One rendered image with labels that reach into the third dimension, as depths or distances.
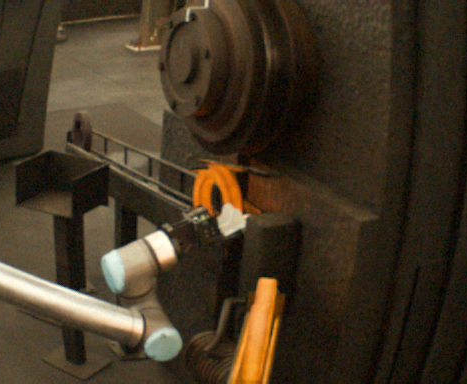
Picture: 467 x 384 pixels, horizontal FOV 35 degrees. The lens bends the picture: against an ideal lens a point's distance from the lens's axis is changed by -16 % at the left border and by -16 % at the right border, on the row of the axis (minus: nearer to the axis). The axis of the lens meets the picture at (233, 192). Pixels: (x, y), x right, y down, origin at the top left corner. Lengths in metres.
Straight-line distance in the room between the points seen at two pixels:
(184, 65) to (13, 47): 2.93
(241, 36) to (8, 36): 3.04
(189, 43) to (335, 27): 0.35
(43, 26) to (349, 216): 3.33
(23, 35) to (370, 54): 3.31
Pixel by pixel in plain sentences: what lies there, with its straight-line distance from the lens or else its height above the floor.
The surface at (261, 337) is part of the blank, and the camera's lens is 1.43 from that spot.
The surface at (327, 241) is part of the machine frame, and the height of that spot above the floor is 0.79.
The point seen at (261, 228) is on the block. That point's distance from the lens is 1.84.
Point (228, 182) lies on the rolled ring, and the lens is 2.02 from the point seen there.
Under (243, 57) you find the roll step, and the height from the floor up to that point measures 1.15.
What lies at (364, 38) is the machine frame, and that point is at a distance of 1.73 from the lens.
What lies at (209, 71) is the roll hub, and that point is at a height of 1.11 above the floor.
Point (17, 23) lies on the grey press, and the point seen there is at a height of 0.93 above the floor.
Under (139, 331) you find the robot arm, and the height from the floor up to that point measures 0.59.
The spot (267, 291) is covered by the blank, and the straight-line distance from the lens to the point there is 1.59.
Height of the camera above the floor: 1.46
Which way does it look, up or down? 19 degrees down
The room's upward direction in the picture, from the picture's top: 4 degrees clockwise
